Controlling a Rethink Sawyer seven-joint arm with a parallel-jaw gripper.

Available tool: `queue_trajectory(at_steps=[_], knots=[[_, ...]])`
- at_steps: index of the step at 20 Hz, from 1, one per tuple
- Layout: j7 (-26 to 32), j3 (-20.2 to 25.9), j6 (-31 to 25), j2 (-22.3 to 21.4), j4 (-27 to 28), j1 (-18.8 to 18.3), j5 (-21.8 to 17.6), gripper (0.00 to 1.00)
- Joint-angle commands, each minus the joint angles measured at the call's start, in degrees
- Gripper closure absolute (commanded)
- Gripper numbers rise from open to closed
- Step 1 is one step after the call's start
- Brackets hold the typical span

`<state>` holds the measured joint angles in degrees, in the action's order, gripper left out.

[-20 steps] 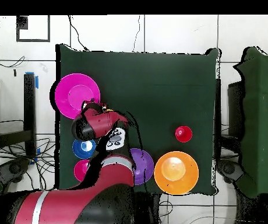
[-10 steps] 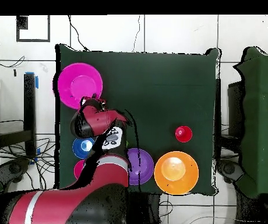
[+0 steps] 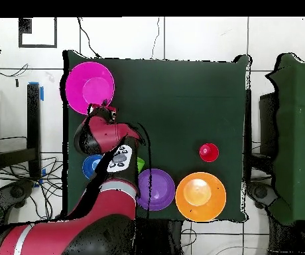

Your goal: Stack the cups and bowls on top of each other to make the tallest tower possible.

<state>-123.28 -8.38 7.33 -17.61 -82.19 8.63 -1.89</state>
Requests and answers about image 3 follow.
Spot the black floor cable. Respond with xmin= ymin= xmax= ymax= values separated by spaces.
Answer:
xmin=77 ymin=17 xmax=102 ymax=59

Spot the large orange bowl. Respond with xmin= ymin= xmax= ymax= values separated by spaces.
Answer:
xmin=175 ymin=171 xmax=227 ymax=222

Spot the large pink bowl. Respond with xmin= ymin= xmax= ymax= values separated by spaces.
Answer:
xmin=65 ymin=61 xmax=115 ymax=116

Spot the red cup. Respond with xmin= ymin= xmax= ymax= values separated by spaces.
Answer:
xmin=198 ymin=142 xmax=220 ymax=163

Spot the black metal frame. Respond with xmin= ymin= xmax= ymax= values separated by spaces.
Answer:
xmin=0 ymin=82 xmax=43 ymax=180

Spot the purple bowl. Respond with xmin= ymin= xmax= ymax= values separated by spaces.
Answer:
xmin=136 ymin=168 xmax=176 ymax=212

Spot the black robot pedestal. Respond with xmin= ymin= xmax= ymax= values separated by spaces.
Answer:
xmin=135 ymin=218 xmax=184 ymax=255

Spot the black square floor frame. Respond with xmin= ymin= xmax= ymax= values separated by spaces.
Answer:
xmin=18 ymin=17 xmax=58 ymax=48

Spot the dark green table cloth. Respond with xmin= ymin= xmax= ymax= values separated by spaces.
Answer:
xmin=62 ymin=50 xmax=250 ymax=223

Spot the blue bowl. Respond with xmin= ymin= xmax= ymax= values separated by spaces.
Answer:
xmin=82 ymin=154 xmax=103 ymax=180

